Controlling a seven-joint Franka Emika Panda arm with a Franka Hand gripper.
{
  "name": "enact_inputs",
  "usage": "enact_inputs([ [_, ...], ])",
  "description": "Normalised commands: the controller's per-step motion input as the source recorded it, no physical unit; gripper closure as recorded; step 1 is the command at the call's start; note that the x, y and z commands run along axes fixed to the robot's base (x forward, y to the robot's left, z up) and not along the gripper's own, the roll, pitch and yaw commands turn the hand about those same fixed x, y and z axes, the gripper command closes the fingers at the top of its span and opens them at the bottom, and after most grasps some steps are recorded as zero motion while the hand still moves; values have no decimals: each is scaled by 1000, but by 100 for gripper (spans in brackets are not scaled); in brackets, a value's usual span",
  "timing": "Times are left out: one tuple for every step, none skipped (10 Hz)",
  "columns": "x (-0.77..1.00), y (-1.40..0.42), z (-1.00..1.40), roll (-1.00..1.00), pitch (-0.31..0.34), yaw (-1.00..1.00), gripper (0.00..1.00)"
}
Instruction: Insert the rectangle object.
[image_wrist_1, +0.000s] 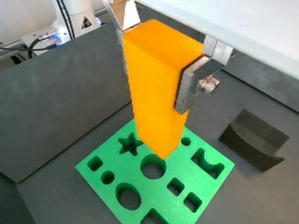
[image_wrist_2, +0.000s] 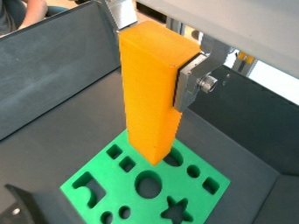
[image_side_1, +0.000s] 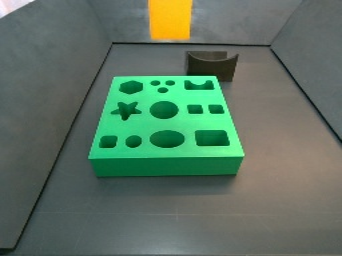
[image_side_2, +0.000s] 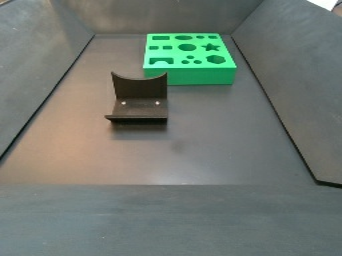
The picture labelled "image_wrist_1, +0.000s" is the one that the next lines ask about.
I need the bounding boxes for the dark grey curved block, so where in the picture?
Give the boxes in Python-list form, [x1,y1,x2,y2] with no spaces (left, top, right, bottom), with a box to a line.
[219,109,290,172]

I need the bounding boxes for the black cable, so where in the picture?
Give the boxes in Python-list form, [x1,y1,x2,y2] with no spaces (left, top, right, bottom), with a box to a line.
[0,37,60,66]

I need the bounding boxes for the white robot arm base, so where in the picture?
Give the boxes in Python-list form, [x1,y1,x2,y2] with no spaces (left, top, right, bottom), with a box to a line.
[22,0,100,46]

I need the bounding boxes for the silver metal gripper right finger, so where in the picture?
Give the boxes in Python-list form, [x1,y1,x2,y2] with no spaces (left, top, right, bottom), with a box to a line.
[174,36,234,115]

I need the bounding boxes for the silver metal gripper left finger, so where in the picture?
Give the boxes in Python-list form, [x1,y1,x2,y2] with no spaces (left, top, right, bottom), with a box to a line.
[103,0,140,41]

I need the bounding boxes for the orange rectangular block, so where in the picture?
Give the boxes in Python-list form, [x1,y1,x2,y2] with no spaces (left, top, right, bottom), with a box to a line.
[123,19,203,158]

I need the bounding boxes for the green shape sorter board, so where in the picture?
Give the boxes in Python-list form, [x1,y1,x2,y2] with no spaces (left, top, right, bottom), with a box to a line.
[76,122,235,224]

